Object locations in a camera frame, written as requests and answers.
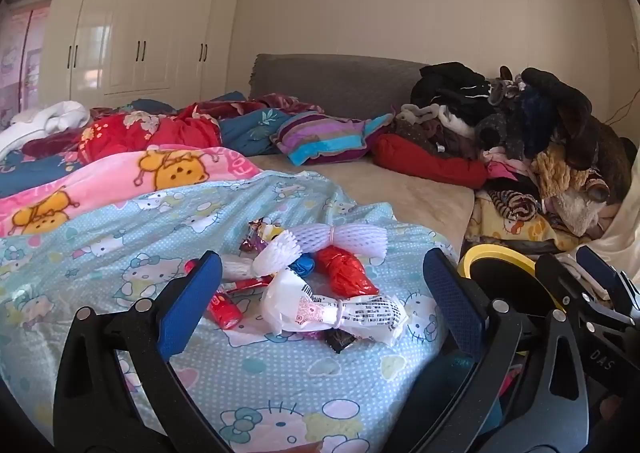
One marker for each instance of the purple striped pillow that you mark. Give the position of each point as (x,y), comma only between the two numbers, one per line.
(325,138)

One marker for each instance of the maroon patterned blanket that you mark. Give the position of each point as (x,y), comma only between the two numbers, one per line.
(280,101)

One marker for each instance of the blue plastic bag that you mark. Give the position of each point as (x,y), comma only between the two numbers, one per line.
(302,265)

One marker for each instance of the red snack packet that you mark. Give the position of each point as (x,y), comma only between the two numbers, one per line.
(226,310)

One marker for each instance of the blue cat print blanket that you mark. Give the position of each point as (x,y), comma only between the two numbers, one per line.
(300,393)

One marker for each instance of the purple foil wrapper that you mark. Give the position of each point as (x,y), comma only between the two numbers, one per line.
(252,235)

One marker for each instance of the red strip wrapper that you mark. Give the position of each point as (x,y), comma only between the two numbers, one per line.
(247,284)

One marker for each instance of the beige bed sheet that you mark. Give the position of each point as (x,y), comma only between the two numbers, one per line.
(380,193)

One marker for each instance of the pink bear print blanket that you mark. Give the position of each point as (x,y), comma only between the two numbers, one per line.
(100,183)

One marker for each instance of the cream curtain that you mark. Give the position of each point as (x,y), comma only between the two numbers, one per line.
(625,233)

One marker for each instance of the pile of clothes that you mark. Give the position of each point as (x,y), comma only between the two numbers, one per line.
(530,133)

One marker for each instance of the grey quilted headboard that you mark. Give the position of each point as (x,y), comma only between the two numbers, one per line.
(340,78)

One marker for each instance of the white labelled plastic bag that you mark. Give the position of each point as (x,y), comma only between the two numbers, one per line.
(310,305)

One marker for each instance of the white garment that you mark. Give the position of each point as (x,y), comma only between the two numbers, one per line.
(50,120)

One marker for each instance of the red plastic bag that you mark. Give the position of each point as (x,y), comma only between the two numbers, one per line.
(345,270)

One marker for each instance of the long white foam fruit net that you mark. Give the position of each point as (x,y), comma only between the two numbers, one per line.
(345,239)

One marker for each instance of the dark brown wrapper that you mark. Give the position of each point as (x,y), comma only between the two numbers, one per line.
(340,342)

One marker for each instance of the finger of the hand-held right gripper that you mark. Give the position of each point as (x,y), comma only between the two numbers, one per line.
(602,275)
(562,283)

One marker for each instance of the yellow rimmed black trash bin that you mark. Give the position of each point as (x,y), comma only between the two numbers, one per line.
(500,258)

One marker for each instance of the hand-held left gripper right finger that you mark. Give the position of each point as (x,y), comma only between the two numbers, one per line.
(452,300)

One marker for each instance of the yellow cartoon print blanket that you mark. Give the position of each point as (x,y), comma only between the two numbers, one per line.
(515,228)

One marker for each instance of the cream wardrobe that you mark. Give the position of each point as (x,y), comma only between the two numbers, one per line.
(140,33)

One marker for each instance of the short white foam fruit net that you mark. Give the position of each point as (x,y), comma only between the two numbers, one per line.
(275,253)

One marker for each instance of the red pillow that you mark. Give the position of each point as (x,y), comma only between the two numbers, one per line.
(430,165)

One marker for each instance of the red floral quilt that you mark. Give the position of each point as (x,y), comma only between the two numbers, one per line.
(165,130)

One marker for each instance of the yellow snack wrapper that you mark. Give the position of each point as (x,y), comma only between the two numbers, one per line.
(274,233)

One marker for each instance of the pink cat print door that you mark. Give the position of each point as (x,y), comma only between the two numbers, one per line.
(20,63)

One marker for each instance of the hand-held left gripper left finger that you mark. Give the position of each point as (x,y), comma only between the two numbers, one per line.
(192,303)

